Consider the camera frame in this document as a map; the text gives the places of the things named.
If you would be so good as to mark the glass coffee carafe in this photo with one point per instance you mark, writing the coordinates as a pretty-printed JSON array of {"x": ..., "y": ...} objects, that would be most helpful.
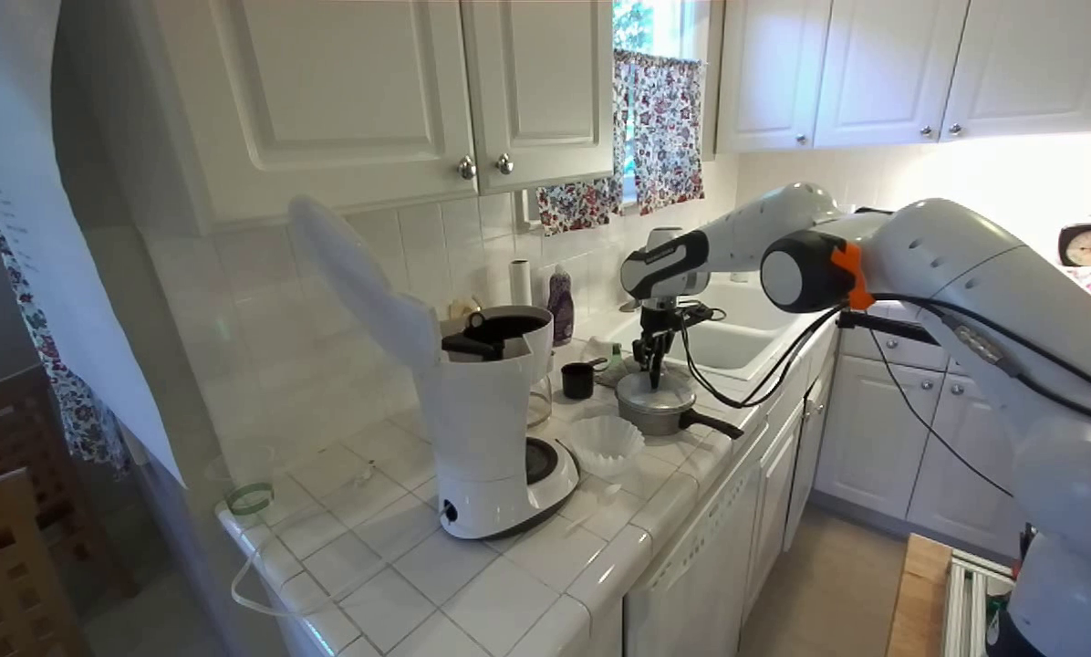
[{"x": 543, "y": 398}]

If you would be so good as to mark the steel pot with black handle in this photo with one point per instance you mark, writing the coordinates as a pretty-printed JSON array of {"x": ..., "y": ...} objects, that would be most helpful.
[{"x": 672, "y": 423}]

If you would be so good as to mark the small black measuring cup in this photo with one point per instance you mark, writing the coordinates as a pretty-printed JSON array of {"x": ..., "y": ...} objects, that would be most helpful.
[{"x": 578, "y": 378}]

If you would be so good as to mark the purple bottle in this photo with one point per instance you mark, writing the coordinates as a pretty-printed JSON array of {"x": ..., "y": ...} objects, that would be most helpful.
[{"x": 559, "y": 305}]

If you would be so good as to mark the white paper coffee filter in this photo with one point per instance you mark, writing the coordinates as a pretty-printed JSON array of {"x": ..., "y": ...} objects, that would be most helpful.
[{"x": 605, "y": 445}]

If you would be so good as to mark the floral window curtain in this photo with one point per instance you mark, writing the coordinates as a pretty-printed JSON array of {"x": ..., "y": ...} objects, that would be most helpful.
[{"x": 654, "y": 150}]

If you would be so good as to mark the white upper cabinet door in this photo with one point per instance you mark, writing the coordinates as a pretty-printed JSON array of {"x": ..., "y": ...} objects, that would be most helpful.
[{"x": 345, "y": 101}]

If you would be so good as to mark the white coffee maker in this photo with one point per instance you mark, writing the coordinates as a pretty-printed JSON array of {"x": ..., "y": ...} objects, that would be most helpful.
[{"x": 474, "y": 384}]

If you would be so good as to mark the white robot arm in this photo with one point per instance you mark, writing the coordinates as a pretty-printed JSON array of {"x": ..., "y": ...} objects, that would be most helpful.
[{"x": 1010, "y": 316}]

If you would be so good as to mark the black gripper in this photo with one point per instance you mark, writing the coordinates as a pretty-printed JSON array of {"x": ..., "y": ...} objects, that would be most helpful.
[{"x": 661, "y": 318}]

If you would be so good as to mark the steel pot lid black knob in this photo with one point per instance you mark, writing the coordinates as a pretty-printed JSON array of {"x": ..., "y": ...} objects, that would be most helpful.
[{"x": 654, "y": 396}]

